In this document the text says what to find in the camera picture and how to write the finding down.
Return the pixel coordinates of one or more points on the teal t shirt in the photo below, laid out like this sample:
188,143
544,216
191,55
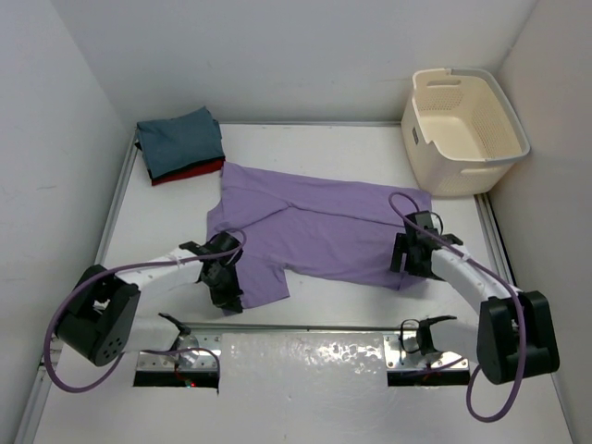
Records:
171,144

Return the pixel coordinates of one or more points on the cream plastic laundry basket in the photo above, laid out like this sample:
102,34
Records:
460,131

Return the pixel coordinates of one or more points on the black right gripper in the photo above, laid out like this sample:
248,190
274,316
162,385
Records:
400,254

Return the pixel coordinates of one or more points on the red t shirt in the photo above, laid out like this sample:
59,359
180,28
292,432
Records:
190,172

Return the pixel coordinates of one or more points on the lavender t shirt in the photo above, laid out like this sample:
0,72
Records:
321,228

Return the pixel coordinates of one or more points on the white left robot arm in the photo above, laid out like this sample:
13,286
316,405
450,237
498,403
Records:
99,319

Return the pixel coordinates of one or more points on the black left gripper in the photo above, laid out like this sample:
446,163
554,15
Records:
227,293

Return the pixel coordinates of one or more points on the white front cover panel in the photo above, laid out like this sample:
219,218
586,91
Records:
300,388

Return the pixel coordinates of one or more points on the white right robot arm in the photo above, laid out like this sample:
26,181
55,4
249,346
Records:
511,324

